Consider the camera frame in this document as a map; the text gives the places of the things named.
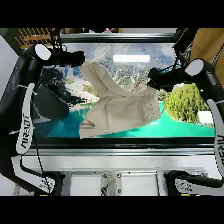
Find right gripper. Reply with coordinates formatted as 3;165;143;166
147;67;174;92

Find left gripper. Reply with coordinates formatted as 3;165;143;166
61;50;86;68

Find beige garment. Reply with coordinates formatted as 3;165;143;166
78;61;162;139

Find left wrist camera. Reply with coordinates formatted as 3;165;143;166
49;28;68;54

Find black cable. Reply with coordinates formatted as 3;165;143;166
30;63;58;194

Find silver frame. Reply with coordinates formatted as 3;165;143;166
13;32;224;197

